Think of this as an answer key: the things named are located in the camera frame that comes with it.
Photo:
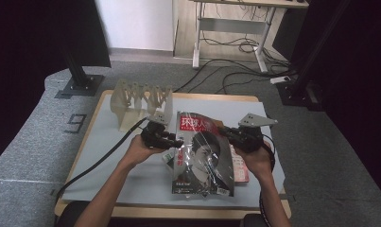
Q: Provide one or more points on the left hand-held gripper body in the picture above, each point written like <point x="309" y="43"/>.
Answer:
<point x="155" y="134"/>

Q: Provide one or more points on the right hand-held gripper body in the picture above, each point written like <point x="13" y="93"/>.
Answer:
<point x="248" y="138"/>

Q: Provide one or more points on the red brown cover magazine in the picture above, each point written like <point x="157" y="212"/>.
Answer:
<point x="241" y="173"/>

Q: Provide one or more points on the plastic portrait cover magazine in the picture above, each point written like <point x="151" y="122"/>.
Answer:
<point x="207" y="164"/>

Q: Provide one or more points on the clear acrylic magazine rack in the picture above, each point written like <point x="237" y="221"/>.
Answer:
<point x="128" y="97"/>

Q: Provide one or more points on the person's right hand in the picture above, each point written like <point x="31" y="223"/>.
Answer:
<point x="256" y="162"/>

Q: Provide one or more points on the person's left hand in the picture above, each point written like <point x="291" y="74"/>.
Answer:
<point x="139" y="154"/>

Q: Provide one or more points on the grey table mat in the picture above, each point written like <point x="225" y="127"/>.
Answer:
<point x="235" y="107"/>

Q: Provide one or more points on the black slanted metal stand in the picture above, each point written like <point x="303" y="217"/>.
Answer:
<point x="292" y="94"/>

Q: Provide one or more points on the white power strip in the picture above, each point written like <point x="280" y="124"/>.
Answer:
<point x="280" y="80"/>

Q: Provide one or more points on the person's black pants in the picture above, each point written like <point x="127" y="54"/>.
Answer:
<point x="68" y="216"/>

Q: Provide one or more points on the black curtain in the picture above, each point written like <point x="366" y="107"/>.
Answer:
<point x="361" y="94"/>
<point x="27" y="47"/>

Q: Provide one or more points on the black stand with base plate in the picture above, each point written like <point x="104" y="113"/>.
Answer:
<point x="81" y="85"/>

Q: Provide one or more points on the white desk frame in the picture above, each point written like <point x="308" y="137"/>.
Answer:
<point x="229" y="26"/>

